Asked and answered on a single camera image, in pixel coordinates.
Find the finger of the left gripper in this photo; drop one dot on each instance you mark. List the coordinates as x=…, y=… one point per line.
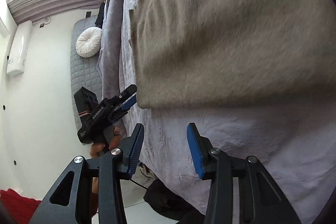
x=124, y=95
x=125, y=107

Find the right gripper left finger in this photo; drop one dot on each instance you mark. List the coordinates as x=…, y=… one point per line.
x=115, y=165

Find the taupe knit sweater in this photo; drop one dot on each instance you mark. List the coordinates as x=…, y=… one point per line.
x=207, y=53

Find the lavender embossed bedspread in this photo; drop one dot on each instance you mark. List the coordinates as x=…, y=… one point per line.
x=294, y=137

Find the grey quilted headboard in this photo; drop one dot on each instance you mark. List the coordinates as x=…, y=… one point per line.
x=83, y=71

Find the red sleeve forearm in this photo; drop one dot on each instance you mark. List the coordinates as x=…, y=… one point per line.
x=22, y=208

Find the white wall air conditioner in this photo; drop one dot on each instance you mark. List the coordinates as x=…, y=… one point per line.
x=19, y=47

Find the person's left hand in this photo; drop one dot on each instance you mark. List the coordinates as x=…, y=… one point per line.
x=113, y=135

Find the black object on floor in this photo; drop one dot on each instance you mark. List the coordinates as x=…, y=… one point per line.
x=166, y=203

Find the round white pleated cushion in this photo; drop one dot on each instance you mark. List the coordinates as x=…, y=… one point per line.
x=89, y=42

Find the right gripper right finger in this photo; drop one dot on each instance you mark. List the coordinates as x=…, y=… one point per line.
x=260, y=198

